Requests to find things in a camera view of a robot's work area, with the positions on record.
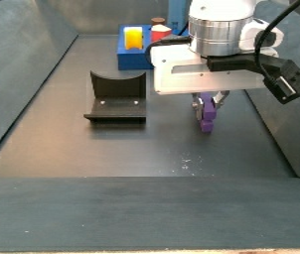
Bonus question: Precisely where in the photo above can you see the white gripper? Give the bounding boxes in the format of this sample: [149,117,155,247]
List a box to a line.
[149,45,263,120]

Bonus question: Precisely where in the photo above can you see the purple double-square block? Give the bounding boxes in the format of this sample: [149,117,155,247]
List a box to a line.
[199,92,216,133]

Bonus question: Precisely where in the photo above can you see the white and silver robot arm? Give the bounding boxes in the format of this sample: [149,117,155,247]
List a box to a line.
[145,0,283,121]

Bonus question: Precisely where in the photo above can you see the blue shape-sorter board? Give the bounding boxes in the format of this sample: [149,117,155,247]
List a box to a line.
[115,25,152,70]

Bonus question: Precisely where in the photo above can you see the black curved stand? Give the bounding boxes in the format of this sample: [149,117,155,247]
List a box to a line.
[83,72,145,122]

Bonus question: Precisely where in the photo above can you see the red pentagon block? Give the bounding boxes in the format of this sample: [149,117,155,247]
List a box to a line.
[151,25,171,42]

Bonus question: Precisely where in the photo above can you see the yellow arch block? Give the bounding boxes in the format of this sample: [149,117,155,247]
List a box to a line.
[123,27,143,50]

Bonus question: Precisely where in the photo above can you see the brown cylinder block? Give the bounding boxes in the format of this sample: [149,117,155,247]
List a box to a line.
[151,17,166,26]

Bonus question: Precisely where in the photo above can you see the light blue tall block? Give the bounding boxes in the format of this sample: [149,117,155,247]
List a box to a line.
[167,0,187,35]

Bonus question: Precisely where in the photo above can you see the black cable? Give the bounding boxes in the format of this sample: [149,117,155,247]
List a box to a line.
[143,0,300,83]

